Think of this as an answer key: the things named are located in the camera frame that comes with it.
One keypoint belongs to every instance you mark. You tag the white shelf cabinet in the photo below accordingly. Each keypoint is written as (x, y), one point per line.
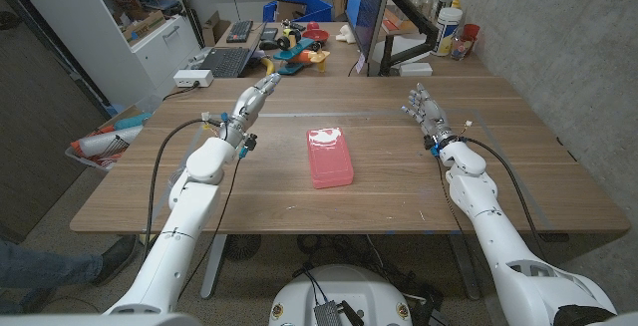
(99, 42)

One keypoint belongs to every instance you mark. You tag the white plush toy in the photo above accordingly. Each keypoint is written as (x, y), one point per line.
(346, 34)

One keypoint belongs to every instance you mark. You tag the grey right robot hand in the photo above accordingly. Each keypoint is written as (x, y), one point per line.
(431, 114)

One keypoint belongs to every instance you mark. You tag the blue plastic bin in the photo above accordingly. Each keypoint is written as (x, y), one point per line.
(319, 7)

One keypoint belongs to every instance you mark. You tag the teal roll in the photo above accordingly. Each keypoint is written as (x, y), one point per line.
(130, 120)

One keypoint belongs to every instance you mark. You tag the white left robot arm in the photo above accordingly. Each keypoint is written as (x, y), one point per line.
(184, 216)

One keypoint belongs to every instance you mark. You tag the black computer monitor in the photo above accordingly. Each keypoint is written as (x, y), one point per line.
(366, 7)

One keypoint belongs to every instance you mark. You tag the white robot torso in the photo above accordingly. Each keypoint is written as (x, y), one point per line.
(344, 291)

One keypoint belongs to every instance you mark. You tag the black laptop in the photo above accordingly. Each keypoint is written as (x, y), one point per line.
(226, 62)

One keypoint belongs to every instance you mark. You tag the red cup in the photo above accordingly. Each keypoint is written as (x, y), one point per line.
(471, 33)

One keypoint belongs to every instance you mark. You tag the small cardboard box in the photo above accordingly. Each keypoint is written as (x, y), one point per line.
(215, 28)

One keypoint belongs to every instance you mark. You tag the orange wooden toy airplane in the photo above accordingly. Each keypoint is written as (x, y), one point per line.
(301, 54)

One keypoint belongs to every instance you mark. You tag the paper note on monitor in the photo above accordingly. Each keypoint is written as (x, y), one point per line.
(361, 63)

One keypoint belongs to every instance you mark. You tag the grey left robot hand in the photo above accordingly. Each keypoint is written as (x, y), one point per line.
(249, 104)

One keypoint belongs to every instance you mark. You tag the dark shoe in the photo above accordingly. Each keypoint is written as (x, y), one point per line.
(115, 258)

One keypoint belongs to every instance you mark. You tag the white flat box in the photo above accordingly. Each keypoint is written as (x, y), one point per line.
(415, 69)

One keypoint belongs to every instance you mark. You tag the white round canister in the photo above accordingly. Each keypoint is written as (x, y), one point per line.
(446, 32)

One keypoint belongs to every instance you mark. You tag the white bubble wrap roll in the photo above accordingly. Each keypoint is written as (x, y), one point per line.
(107, 141)

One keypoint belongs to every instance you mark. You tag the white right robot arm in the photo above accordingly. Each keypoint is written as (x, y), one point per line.
(488, 216)

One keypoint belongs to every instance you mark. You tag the white power strip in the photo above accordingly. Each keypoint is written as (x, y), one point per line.
(193, 78)

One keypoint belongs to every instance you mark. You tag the black keyboard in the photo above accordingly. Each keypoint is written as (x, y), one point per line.
(239, 31)

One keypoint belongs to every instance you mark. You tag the red bowl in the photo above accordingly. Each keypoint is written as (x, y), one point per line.
(316, 35)

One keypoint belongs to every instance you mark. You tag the pink pencil case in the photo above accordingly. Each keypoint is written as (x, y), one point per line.
(329, 159)

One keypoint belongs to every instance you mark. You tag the person's leg in jeans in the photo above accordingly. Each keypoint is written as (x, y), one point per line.
(40, 271)

